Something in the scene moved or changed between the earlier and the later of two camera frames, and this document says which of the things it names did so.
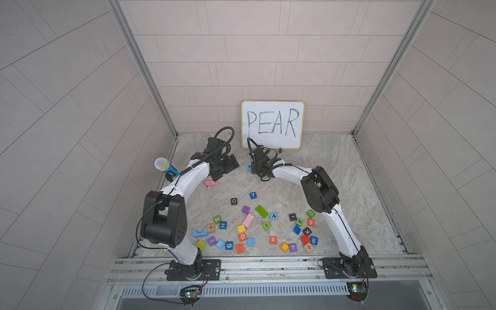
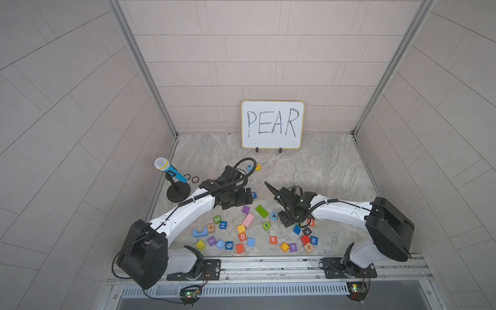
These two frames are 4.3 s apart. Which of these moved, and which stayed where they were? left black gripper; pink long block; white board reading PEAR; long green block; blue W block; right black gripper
Moved: left black gripper; right black gripper
Stayed: blue W block; pink long block; long green block; white board reading PEAR
